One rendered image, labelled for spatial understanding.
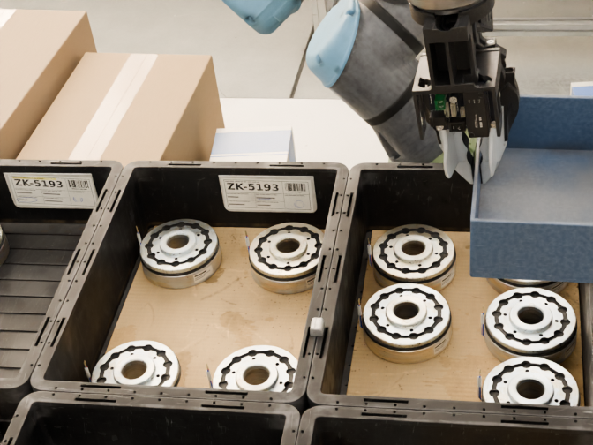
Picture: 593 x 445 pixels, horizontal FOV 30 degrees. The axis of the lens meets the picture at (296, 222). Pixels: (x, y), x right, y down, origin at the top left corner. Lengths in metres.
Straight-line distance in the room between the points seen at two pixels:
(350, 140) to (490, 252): 0.85
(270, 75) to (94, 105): 1.65
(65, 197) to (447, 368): 0.58
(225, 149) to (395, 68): 0.31
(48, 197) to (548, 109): 0.71
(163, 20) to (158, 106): 2.03
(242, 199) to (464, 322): 0.34
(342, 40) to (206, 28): 2.13
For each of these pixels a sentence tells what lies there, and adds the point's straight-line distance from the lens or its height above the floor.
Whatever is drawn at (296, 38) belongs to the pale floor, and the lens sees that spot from 3.52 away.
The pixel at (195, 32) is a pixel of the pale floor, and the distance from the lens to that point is 3.63.
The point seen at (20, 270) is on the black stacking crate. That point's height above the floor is 0.83.
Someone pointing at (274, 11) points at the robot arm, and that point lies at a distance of 0.96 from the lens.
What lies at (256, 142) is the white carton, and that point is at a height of 0.79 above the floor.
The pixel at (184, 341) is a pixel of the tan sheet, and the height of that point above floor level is 0.83.
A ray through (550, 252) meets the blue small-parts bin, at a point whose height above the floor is 1.10.
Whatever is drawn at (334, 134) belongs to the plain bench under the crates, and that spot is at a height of 0.70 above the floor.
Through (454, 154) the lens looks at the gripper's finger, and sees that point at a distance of 1.05.
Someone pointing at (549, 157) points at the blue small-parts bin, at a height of 1.07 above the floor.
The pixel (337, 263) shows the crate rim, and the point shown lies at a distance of 1.27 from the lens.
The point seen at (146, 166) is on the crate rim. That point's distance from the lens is 1.47.
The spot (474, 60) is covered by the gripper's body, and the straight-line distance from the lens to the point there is 0.95.
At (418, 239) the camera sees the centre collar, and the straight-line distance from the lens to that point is 1.39.
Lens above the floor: 1.78
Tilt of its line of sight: 40 degrees down
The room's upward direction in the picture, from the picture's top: 8 degrees counter-clockwise
